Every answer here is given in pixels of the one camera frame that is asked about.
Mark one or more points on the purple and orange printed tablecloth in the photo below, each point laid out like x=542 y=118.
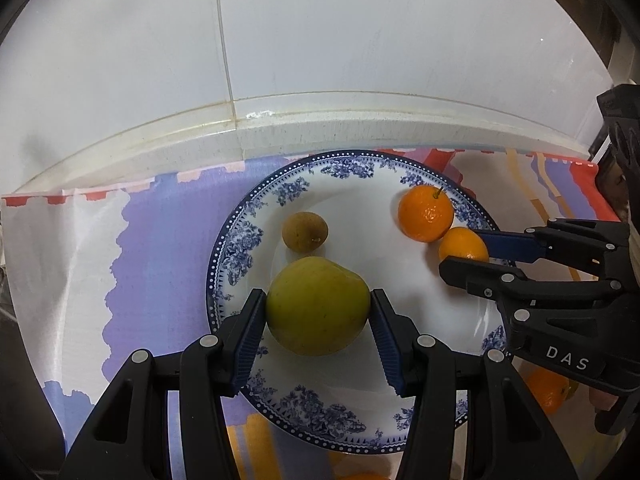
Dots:
x=150 y=260

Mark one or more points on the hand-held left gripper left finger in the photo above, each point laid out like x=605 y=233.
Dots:
x=248 y=332

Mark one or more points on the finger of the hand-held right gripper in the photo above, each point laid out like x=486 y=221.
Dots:
x=505 y=244
x=480 y=276

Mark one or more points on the dark frame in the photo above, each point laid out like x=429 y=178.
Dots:
x=600 y=15

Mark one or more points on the person's right hand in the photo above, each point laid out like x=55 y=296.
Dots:
x=602 y=399

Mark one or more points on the small orange tangerine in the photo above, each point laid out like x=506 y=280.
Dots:
x=462 y=246

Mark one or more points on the brown round fruit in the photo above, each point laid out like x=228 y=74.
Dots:
x=305 y=231

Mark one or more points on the green apple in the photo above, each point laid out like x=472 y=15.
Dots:
x=317 y=305

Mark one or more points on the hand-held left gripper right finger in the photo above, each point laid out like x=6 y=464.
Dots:
x=386 y=335

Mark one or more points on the blue floral white plate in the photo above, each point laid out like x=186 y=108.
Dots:
x=350 y=200

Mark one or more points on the large tangerine with stem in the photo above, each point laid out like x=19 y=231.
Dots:
x=425 y=212

